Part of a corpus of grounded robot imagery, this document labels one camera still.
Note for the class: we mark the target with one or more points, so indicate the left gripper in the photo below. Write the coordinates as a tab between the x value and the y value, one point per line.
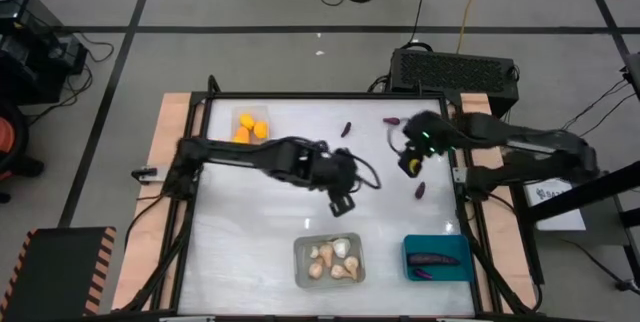
340	172

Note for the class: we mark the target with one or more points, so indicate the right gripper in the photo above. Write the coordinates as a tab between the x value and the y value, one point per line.
427	134

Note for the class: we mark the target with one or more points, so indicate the small beige garlic bulb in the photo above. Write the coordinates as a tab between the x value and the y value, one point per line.
314	252

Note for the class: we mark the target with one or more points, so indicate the long purple eggplant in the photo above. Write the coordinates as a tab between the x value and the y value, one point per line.
432	259

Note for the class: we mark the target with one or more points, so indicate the small purple eggplant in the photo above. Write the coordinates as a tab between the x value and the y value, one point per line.
391	121
424	274
346	129
420	190

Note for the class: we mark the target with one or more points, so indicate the yellow mango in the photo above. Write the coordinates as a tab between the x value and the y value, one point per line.
261	129
247	121
242	136

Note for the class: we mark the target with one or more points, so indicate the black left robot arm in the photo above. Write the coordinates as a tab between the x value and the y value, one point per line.
240	154

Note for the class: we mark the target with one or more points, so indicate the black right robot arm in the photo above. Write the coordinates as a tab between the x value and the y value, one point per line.
525	142

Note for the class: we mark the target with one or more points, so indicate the grey plastic basket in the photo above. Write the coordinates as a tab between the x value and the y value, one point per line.
300	282

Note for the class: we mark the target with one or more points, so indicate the black computer case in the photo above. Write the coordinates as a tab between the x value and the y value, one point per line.
452	79

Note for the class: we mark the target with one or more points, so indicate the teal plastic basket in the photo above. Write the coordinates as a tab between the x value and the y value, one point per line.
462	244

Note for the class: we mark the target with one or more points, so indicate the clear plastic basket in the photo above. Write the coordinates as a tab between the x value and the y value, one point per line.
240	110

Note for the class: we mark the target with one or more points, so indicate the white printed sheet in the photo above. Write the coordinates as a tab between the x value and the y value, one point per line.
560	212

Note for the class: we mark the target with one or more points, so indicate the black stand beam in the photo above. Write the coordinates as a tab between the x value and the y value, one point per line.
600	187

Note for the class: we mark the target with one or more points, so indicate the wooden base board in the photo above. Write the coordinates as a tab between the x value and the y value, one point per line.
160	127

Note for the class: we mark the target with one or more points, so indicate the black orange-striped floor mat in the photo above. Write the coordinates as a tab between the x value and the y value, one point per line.
55	272

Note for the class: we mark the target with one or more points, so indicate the black equipment rack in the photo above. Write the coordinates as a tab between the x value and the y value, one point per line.
30	62

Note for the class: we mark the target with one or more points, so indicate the orange round object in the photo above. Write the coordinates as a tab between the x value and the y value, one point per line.
5	137

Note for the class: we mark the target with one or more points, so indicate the silver metal mounting bracket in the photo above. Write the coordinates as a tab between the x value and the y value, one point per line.
460	174
147	173

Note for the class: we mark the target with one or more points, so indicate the black table frame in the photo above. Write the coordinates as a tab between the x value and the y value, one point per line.
325	96

